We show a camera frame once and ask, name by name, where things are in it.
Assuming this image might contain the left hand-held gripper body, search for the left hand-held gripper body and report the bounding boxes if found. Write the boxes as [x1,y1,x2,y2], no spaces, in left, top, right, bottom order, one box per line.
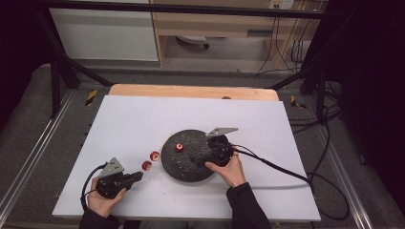
[95,156,135,199]

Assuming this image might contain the white cabinet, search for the white cabinet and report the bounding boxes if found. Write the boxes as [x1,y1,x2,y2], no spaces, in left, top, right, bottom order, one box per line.
[49,8,160,62]

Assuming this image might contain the white table board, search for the white table board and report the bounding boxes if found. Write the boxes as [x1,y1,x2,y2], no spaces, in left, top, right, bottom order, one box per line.
[52,94,322,222]

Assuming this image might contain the white power strip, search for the white power strip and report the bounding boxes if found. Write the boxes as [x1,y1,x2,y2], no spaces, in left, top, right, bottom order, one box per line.
[268,0,295,10]

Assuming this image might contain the wooden table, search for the wooden table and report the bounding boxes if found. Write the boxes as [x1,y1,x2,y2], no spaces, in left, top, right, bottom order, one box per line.
[108,83,280,102]

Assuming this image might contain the person's left hand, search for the person's left hand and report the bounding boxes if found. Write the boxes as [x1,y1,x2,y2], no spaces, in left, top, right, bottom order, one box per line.
[86,176,128,219]

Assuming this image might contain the aluminium floor rail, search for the aluminium floor rail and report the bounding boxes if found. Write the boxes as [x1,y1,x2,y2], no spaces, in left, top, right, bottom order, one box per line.
[0,90,76,218]
[320,136,374,229]

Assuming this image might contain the yellow black floor tape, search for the yellow black floor tape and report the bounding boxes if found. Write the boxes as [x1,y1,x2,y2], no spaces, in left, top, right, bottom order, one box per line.
[289,94,307,110]
[84,90,98,107]

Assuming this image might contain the person's right hand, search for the person's right hand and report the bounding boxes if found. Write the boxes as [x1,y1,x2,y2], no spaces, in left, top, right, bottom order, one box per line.
[204,152,246,189]

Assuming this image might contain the black metal frame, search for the black metal frame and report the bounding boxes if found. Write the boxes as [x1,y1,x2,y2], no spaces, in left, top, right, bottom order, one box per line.
[32,0,332,119]

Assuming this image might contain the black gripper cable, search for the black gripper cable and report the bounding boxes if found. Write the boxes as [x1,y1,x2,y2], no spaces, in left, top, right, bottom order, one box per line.
[232,144,351,221]
[79,162,109,212]

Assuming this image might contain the round black plate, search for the round black plate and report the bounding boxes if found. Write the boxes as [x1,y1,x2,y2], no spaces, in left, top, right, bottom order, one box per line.
[160,129,232,183]

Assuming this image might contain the white chair base with wheel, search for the white chair base with wheel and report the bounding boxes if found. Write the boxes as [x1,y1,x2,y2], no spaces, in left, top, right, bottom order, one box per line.
[176,34,211,51]

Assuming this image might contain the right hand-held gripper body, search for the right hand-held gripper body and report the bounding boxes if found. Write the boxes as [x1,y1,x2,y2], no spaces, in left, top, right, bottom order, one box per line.
[204,127,239,168]

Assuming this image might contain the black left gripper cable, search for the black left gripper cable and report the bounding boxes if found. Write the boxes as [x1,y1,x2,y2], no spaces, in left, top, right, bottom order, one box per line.
[79,162,109,212]

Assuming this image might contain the black floor cables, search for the black floor cables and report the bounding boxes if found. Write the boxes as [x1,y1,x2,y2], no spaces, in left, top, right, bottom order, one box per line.
[288,79,345,135]

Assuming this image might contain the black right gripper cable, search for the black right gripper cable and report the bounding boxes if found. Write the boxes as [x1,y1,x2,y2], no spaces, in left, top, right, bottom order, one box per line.
[232,144,351,221]

